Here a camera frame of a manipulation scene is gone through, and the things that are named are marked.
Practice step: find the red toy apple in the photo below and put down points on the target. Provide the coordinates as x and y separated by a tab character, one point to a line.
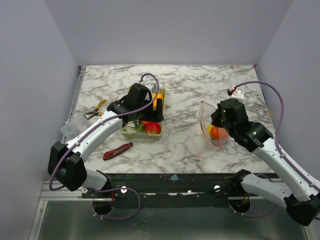
152	128

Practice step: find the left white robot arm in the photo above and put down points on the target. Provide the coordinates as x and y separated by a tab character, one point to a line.
67	161

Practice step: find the orange toy pumpkin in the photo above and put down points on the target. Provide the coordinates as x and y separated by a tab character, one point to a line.
218	133

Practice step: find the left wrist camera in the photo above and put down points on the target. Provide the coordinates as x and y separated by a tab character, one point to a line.
152	87

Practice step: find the clear zip bag orange zipper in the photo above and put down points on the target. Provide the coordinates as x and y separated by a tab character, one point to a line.
204	117

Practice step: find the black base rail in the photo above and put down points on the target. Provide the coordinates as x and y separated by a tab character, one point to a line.
170	190

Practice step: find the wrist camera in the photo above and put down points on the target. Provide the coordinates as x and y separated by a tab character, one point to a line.
152	87
234	93

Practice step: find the clear plastic screw box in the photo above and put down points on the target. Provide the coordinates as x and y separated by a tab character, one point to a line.
75	126

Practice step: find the yellow bell pepper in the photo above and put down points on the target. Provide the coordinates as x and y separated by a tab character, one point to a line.
159	102

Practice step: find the white toy mushroom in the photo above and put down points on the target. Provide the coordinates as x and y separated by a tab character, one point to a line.
130	127

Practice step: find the yellow handled pliers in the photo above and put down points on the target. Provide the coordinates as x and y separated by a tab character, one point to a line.
96	111

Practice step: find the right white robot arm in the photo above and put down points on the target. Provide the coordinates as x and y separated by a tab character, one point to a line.
300	193

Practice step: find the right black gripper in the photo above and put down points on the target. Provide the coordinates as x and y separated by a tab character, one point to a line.
216	120

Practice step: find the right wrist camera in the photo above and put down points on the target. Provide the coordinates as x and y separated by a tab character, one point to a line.
234	93

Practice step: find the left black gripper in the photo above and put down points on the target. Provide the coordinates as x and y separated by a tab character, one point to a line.
154	115

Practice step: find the red black utility knife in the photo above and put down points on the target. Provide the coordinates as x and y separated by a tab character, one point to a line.
116	152

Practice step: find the yellow toy squash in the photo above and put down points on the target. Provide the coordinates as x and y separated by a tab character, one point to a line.
209	129

